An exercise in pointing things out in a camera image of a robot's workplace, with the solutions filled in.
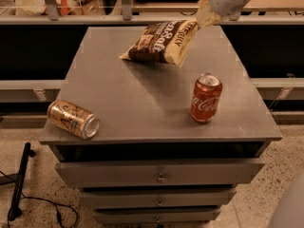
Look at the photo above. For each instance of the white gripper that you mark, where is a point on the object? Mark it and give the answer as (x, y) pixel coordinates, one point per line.
(220, 1)

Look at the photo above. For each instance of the brown chip bag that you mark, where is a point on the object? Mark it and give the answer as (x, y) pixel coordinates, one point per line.
(164, 43)

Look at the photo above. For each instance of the red coke can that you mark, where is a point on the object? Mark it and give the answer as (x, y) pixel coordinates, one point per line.
(206, 95)

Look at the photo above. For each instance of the gold soda can lying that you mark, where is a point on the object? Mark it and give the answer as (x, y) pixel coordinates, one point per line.
(74, 119)

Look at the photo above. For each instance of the grey metal railing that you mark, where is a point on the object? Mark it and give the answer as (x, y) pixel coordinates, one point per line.
(95, 7)

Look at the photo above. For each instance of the grey drawer cabinet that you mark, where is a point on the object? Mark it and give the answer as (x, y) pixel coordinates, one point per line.
(151, 161)

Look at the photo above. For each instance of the black stand leg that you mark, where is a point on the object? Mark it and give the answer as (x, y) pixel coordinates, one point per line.
(15, 211)

